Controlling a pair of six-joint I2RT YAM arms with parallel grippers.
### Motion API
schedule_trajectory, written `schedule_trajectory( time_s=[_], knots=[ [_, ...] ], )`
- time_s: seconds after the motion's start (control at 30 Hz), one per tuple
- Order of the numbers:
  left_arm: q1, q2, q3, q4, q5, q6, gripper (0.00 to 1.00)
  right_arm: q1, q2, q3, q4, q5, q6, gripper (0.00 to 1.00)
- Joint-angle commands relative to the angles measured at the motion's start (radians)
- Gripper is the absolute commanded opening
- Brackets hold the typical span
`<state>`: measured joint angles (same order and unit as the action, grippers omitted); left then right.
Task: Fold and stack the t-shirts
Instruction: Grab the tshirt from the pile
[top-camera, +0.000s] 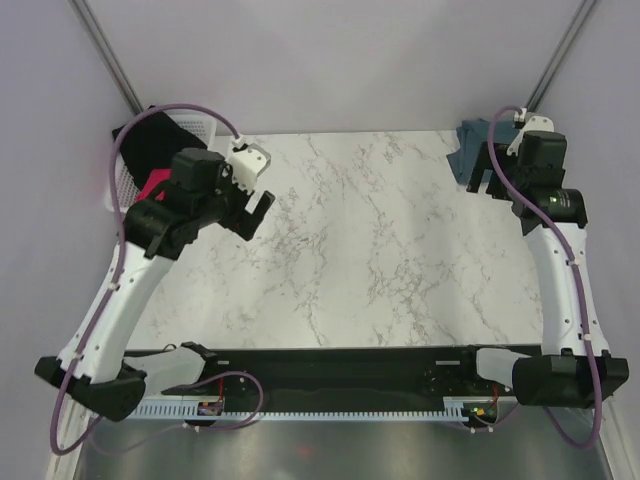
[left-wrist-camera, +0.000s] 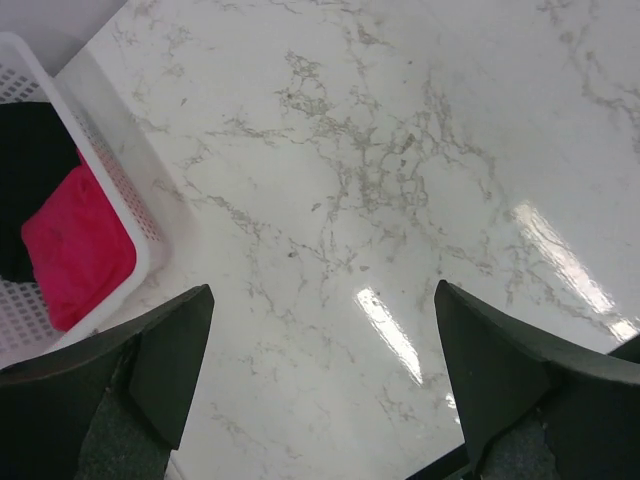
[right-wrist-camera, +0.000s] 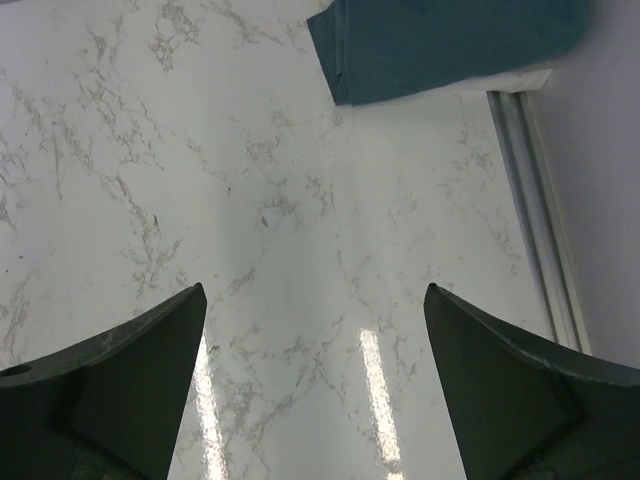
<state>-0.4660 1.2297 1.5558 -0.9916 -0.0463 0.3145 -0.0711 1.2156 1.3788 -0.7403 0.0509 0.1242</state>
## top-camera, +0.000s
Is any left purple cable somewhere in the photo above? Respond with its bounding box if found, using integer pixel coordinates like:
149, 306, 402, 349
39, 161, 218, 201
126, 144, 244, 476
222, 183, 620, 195
48, 102, 266, 457

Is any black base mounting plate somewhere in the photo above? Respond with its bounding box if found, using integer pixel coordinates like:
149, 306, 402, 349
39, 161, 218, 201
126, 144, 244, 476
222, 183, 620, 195
160, 343, 519, 414

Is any blue folded t shirt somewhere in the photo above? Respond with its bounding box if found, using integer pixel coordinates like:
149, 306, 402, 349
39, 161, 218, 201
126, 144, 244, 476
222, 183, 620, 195
447, 119, 518, 185

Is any black t shirt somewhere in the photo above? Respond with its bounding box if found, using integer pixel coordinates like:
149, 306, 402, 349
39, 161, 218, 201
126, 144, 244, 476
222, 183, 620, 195
117, 111, 207, 190

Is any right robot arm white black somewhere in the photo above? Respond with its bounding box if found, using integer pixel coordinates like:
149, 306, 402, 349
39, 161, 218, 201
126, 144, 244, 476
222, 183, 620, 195
457, 130, 629, 409

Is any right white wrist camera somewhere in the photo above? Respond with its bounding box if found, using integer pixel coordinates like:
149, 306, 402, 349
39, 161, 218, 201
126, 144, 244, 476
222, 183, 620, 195
507, 107, 555, 156

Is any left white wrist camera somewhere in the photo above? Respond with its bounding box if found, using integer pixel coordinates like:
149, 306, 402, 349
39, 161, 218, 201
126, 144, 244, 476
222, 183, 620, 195
226, 144, 271, 194

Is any white perforated plastic basket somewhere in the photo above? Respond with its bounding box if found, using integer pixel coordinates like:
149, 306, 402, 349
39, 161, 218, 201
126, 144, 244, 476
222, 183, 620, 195
103, 112, 218, 213

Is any right aluminium corner rail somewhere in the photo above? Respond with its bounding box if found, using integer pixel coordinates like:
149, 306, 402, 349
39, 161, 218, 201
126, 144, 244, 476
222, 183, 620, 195
525, 0, 600, 112

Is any light blue cable duct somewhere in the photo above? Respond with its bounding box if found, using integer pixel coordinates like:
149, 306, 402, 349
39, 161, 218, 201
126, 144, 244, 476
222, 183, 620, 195
128, 396, 494, 422

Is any aluminium corner rail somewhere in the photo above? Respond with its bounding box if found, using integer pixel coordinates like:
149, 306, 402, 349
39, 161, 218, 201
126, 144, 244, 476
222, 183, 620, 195
525, 0, 600, 112
68, 0, 144, 114

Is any left aluminium corner rail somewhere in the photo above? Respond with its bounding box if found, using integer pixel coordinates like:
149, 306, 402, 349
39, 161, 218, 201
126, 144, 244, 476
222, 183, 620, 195
68, 0, 144, 114

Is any red t shirt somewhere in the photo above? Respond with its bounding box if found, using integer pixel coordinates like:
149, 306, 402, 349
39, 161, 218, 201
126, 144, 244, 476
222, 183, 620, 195
136, 169, 171, 202

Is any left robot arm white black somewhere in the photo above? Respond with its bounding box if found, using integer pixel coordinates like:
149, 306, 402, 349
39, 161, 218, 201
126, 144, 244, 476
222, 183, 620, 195
35, 144, 275, 422

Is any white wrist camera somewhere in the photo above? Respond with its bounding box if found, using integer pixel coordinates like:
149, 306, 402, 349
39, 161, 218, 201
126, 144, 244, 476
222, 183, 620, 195
226, 144, 271, 194
507, 107, 555, 156

